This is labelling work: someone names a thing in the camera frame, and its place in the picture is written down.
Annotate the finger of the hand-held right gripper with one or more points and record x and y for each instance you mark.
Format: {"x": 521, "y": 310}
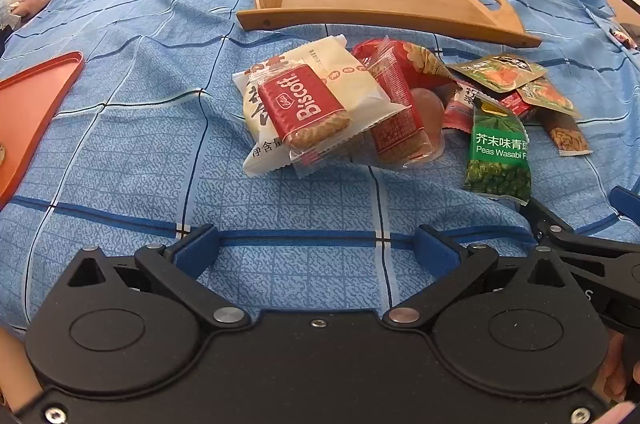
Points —
{"x": 555, "y": 226}
{"x": 627, "y": 204}

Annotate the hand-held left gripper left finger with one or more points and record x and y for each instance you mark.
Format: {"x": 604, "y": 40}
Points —
{"x": 195, "y": 249}

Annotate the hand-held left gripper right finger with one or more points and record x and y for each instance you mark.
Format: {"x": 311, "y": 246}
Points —
{"x": 437, "y": 249}

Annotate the brown peanut packet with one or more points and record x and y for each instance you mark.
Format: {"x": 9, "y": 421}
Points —
{"x": 565, "y": 134}

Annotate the green peas packet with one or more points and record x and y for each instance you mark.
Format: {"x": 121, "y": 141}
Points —
{"x": 495, "y": 154}

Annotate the dark red bar packet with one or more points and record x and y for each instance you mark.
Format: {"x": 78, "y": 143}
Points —
{"x": 400, "y": 124}

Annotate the red white snack packet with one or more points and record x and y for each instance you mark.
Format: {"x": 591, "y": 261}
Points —
{"x": 455, "y": 111}

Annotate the pink jelly cup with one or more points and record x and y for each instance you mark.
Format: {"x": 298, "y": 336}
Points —
{"x": 427, "y": 109}

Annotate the small foil snack packet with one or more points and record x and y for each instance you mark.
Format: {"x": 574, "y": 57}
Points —
{"x": 500, "y": 71}
{"x": 550, "y": 96}

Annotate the red biscuit packet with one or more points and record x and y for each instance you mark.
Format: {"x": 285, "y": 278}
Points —
{"x": 300, "y": 99}

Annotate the red cracker bag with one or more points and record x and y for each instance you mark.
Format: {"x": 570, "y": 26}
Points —
{"x": 425, "y": 61}

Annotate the white pastry packet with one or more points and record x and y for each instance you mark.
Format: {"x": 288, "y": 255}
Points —
{"x": 345, "y": 74}

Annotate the person's left forearm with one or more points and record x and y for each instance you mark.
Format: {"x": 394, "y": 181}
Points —
{"x": 17, "y": 369}

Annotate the person's right hand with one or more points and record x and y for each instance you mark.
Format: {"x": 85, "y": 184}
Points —
{"x": 617, "y": 364}

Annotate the blue plaid bedsheet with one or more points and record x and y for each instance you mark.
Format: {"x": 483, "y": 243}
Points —
{"x": 150, "y": 154}

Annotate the orange plastic tray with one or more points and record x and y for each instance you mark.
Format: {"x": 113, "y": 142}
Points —
{"x": 30, "y": 104}

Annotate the pink-brown cloth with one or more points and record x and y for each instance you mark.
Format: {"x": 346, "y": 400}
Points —
{"x": 32, "y": 4}

